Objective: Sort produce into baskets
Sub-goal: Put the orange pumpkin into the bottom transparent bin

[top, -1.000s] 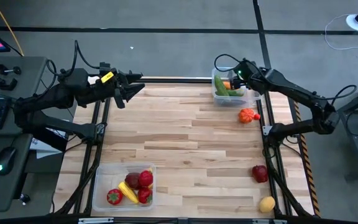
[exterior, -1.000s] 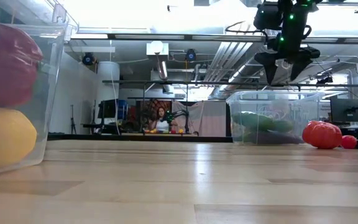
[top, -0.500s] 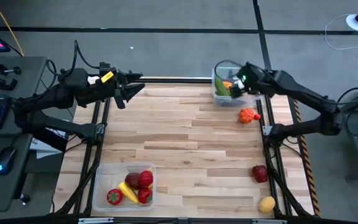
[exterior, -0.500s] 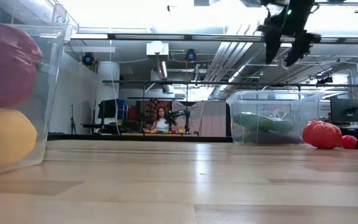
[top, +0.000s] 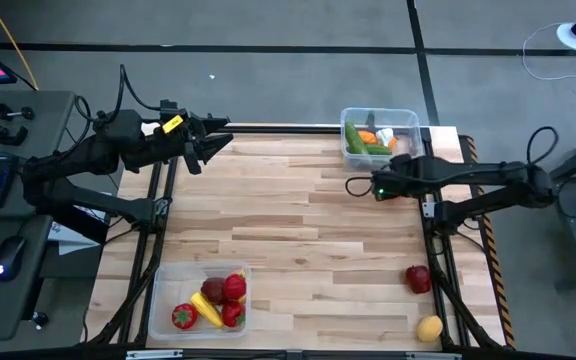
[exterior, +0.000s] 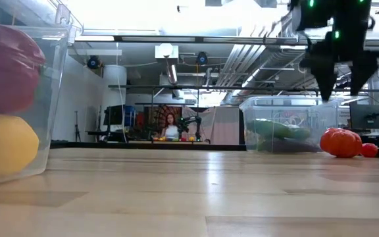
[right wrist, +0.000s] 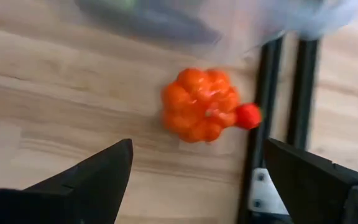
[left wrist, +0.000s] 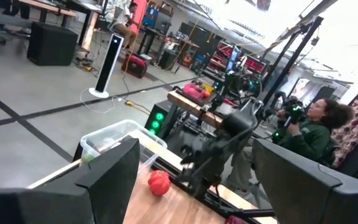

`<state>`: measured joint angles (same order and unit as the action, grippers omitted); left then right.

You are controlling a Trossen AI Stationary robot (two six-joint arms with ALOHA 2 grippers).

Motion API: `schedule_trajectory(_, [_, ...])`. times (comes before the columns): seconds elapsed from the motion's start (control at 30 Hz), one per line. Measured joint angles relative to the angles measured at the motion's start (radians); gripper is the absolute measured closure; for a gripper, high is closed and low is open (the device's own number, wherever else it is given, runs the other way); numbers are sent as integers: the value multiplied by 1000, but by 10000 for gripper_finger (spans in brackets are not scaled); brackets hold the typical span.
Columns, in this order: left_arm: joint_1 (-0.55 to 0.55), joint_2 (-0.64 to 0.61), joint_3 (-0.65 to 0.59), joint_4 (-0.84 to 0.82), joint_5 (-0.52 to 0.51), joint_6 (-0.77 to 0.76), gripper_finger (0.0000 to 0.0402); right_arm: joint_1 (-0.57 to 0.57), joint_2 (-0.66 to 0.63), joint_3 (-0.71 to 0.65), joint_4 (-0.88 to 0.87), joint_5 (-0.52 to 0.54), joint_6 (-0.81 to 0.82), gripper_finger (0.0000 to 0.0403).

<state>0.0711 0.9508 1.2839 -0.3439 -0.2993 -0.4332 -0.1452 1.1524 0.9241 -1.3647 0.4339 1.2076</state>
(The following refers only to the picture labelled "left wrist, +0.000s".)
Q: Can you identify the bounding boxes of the white floor cable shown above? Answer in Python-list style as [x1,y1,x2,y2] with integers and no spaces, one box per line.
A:
[79,88,127,114]

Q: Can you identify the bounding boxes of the yellow extension cord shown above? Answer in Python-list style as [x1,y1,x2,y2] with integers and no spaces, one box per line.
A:
[124,99,152,115]

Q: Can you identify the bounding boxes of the wooden desk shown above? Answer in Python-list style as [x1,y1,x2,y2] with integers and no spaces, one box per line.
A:
[17,0,77,19]

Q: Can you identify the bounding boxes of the clear plastic bin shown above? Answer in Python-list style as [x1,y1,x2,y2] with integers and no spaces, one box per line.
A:
[79,119,168,175]

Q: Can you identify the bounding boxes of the red board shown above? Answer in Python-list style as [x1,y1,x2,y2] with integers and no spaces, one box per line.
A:
[129,0,149,34]

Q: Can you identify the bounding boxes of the black speaker cabinet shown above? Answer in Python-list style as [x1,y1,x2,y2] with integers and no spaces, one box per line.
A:
[26,21,79,67]

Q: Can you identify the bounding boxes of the person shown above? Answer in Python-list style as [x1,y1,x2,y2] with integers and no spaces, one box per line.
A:
[112,1,140,50]
[227,98,356,202]

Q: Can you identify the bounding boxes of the lit computer monitor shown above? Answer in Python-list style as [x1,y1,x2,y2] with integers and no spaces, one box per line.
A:
[227,45,242,74]

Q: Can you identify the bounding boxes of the pink plastic bin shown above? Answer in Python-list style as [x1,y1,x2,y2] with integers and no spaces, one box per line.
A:
[183,82,205,100]

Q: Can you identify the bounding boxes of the wooden workbench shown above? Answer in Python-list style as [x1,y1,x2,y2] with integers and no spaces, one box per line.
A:
[166,89,229,128]

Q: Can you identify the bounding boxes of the black computer green fans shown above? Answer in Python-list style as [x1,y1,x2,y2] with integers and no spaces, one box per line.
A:
[144,100,175,139]

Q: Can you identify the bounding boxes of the red parts shelf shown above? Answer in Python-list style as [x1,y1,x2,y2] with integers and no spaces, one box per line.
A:
[208,42,269,75]

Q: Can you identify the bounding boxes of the black frame upright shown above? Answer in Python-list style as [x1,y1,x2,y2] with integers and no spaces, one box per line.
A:
[261,15,325,108]

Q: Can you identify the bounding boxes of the red bell pepper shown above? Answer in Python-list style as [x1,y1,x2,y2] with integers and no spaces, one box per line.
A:
[147,169,172,197]

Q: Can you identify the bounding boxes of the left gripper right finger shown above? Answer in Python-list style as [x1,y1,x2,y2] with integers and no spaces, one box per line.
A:
[252,138,358,224]

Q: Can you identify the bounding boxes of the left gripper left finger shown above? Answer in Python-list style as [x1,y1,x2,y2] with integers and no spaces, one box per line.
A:
[0,138,141,224]

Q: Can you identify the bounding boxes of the red tool bag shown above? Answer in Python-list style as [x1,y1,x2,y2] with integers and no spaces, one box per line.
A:
[121,53,149,79]

